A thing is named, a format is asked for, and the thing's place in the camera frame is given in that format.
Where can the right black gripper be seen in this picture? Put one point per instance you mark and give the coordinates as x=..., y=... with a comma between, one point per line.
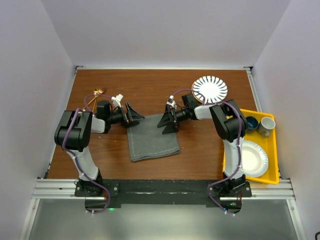
x=168, y=118

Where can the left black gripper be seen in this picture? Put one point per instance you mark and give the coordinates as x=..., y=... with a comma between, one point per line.
x=133, y=115

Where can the grey cloth napkin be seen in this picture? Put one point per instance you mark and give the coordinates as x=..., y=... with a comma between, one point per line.
x=146, y=140

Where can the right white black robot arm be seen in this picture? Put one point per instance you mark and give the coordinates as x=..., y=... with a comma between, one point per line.
x=230, y=125

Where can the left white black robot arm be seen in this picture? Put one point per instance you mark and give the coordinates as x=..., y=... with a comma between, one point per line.
x=73, y=135

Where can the gold spoon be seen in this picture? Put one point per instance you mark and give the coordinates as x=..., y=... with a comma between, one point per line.
x=95, y=94

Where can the gold fork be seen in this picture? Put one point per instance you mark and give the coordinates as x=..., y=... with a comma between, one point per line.
x=103, y=90

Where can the striped blue white plate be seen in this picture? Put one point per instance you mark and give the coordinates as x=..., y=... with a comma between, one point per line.
x=210, y=89

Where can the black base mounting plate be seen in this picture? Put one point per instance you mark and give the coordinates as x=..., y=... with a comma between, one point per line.
x=164, y=192

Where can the dark blue mug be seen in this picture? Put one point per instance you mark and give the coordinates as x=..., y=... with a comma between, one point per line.
x=252, y=123

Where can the white paper plate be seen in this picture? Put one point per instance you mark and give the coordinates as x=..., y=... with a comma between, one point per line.
x=255, y=161

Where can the white grey mug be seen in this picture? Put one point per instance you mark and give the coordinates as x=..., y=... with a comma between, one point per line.
x=265, y=126

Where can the yellow plastic tray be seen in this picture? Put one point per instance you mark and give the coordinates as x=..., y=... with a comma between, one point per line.
x=271, y=160

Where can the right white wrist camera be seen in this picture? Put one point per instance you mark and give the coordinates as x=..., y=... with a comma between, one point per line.
x=171, y=102

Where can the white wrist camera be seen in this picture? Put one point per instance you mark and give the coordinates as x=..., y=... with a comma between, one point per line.
x=116, y=100
x=171, y=102

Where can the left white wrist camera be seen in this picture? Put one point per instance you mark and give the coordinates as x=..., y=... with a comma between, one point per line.
x=116, y=100

